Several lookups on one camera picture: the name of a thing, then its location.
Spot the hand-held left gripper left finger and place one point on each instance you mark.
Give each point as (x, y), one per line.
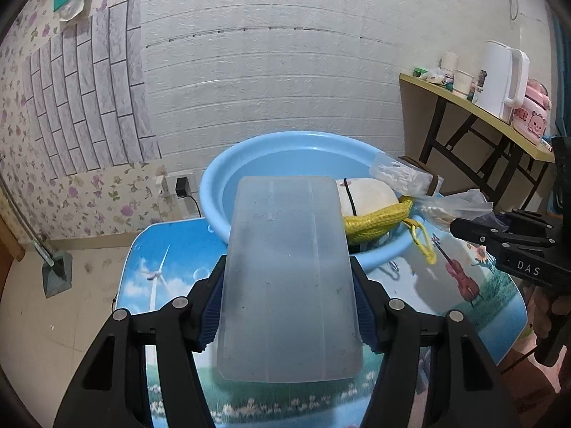
(209, 316)

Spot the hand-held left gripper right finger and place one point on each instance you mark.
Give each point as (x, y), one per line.
(363, 321)

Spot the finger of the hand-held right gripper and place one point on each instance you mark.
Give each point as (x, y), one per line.
(486, 236)
(531, 219)

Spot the zip bag of cotton swabs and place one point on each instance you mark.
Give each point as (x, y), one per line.
(455, 207)

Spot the translucent plastic box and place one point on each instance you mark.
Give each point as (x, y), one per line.
(285, 276)

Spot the glass jar with cork lid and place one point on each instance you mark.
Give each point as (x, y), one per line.
(401, 174)

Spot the blue plastic basin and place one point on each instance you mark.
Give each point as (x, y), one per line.
(267, 160)

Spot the pink bear container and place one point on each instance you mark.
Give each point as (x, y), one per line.
(531, 120)

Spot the person's right hand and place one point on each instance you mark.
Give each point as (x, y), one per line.
(540, 316)

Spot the white electric kettle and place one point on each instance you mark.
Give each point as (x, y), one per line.
(495, 76)

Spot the yellow side table black legs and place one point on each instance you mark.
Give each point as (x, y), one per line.
(439, 91)

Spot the crumpled white wrapper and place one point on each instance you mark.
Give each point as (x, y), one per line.
(435, 76)

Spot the beige cup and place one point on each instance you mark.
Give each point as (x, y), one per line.
(449, 64)

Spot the wooden door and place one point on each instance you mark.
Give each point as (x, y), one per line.
(5, 245)

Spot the black wall charger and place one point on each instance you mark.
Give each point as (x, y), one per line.
(182, 186)

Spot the white wall socket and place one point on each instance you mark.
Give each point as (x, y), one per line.
(163, 185)

